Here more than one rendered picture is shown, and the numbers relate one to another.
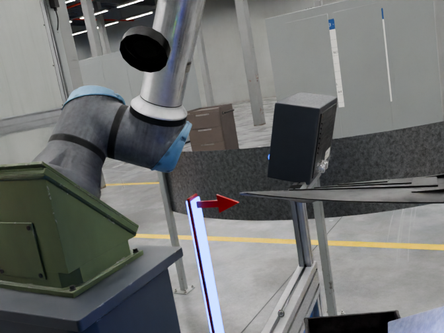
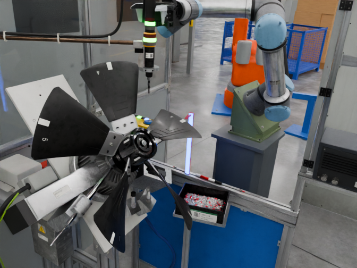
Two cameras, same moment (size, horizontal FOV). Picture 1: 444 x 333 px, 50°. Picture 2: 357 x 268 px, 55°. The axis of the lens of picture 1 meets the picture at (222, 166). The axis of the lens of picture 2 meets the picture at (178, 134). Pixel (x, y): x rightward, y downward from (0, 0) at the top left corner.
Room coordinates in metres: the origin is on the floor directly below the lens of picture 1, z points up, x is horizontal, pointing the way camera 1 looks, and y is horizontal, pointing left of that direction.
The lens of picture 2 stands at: (0.67, -1.44, 1.74)
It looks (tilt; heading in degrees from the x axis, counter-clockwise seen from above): 24 degrees down; 95
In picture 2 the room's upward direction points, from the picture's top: 3 degrees clockwise
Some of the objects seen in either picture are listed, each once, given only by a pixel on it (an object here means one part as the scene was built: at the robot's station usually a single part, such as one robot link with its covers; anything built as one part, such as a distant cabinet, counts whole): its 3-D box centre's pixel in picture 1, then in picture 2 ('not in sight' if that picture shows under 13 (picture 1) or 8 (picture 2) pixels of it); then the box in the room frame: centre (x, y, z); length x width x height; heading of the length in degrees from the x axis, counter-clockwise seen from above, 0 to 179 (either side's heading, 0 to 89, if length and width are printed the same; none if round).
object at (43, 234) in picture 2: not in sight; (51, 233); (0.05, -0.34, 0.73); 0.15 x 0.09 x 0.22; 156
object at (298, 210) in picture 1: (300, 226); (298, 191); (1.08, -0.16, 0.96); 0.03 x 0.03 x 0.20; 66
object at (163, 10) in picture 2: not in sight; (162, 15); (0.49, -0.28, 1.64); 0.09 x 0.03 x 0.06; 88
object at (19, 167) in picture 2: not in sight; (16, 175); (-0.16, -0.21, 0.92); 0.17 x 0.16 x 0.11; 156
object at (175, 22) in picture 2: not in sight; (167, 13); (0.49, -0.17, 1.64); 0.12 x 0.08 x 0.09; 66
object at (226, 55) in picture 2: not in sight; (251, 43); (1.53, 6.96, 0.49); 1.27 x 0.88 x 0.98; 58
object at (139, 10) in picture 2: not in sight; (141, 13); (0.41, -0.25, 1.64); 0.09 x 0.03 x 0.06; 44
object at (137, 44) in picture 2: not in sight; (146, 55); (0.44, -0.28, 1.50); 0.09 x 0.07 x 0.10; 11
